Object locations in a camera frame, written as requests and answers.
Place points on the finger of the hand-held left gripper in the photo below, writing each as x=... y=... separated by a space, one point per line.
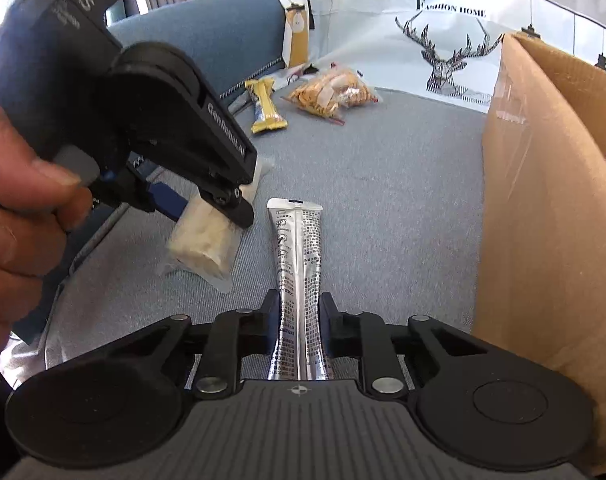
x=168 y=200
x=233 y=207

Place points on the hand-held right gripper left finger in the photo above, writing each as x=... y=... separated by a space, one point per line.
x=272 y=322

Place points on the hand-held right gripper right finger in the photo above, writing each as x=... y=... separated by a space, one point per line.
x=329 y=325

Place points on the cream cake packet green label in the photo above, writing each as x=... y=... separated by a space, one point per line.
x=203 y=245

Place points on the silver foil packet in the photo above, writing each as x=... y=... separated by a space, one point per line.
x=295 y=260

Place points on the cardboard box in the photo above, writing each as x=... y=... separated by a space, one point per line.
x=533 y=210

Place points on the clear bag of brown snacks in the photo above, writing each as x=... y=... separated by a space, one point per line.
x=323 y=92

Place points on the person's left hand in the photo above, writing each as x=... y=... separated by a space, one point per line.
x=18 y=240

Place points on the blue cushion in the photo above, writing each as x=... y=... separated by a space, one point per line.
x=208 y=35

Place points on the yellow snack bar packet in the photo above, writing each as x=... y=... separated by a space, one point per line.
x=265 y=110

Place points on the white deer print bag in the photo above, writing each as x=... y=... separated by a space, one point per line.
x=373 y=25

